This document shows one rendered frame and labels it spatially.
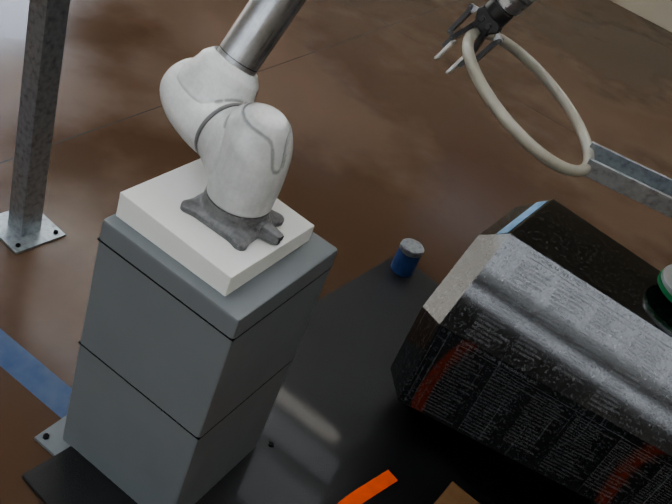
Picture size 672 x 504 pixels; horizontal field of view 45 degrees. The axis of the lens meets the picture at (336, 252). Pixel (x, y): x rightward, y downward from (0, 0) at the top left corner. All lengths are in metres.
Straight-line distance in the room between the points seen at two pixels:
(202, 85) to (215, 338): 0.55
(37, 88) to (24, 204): 0.45
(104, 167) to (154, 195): 1.57
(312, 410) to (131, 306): 0.94
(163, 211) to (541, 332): 1.07
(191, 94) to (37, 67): 0.89
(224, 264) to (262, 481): 0.90
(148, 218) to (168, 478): 0.70
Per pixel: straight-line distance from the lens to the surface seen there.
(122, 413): 2.15
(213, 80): 1.82
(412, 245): 3.30
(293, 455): 2.54
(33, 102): 2.71
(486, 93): 2.03
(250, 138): 1.69
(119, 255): 1.87
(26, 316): 2.75
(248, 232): 1.81
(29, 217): 2.98
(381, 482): 2.58
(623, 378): 2.30
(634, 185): 2.26
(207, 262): 1.74
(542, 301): 2.30
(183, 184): 1.92
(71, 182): 3.31
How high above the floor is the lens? 1.96
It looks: 36 degrees down
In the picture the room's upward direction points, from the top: 23 degrees clockwise
